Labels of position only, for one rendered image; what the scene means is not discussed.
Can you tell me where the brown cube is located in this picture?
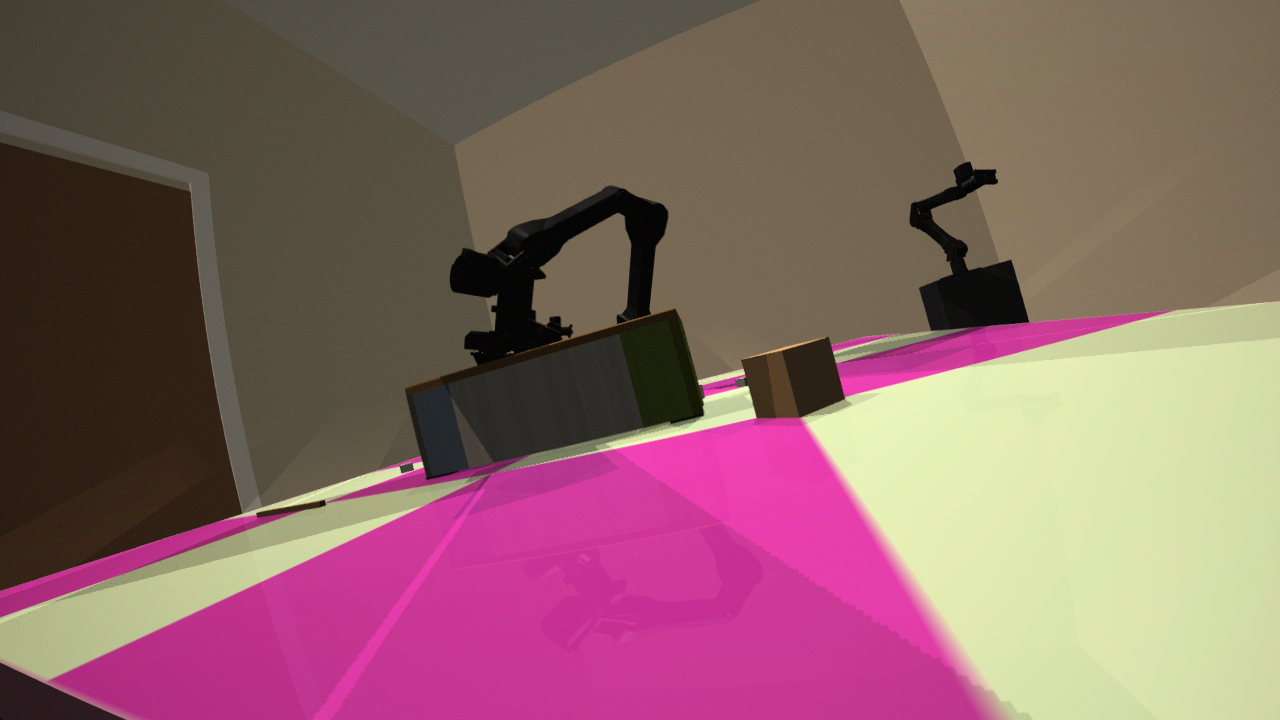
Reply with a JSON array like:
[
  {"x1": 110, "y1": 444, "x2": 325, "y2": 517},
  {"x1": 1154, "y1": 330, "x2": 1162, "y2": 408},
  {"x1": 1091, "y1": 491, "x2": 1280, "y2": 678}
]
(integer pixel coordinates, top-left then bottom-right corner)
[{"x1": 741, "y1": 337, "x2": 845, "y2": 419}]

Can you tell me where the dark brown flat bar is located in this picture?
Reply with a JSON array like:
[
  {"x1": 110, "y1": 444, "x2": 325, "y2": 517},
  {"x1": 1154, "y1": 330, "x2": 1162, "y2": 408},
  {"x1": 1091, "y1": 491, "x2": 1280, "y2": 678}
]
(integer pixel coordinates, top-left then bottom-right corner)
[{"x1": 256, "y1": 500, "x2": 326, "y2": 518}]

